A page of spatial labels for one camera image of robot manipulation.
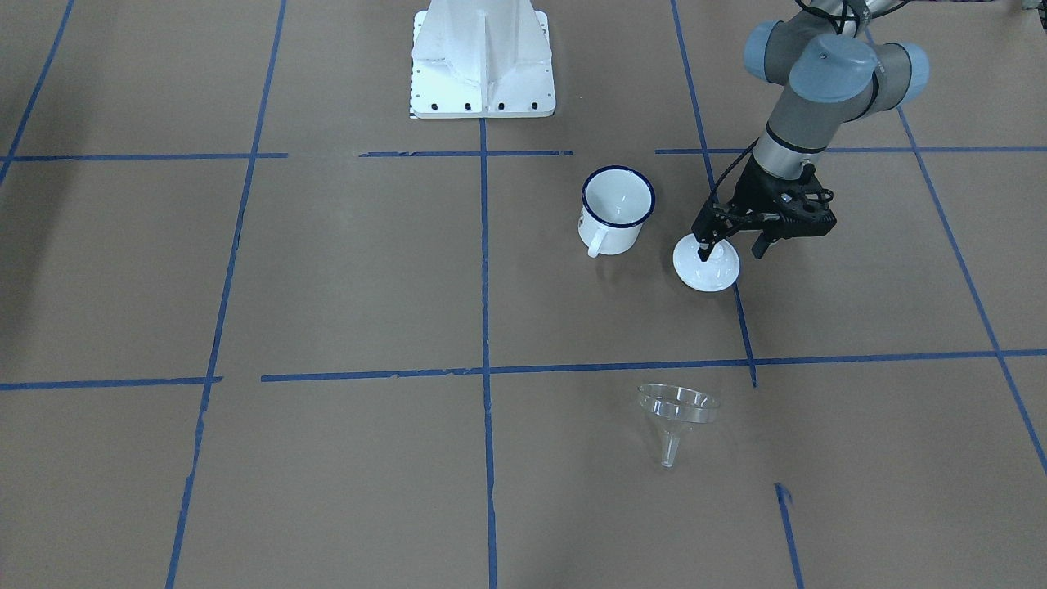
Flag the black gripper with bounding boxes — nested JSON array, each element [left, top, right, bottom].
[[692, 163, 837, 263]]

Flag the clear plastic funnel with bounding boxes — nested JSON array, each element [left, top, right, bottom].
[[638, 383, 721, 469]]

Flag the white enamel mug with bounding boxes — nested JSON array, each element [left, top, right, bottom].
[[578, 165, 658, 259]]

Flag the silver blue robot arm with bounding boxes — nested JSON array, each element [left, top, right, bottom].
[[691, 1, 931, 262]]

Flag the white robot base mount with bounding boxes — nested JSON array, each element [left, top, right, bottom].
[[409, 1, 557, 119]]

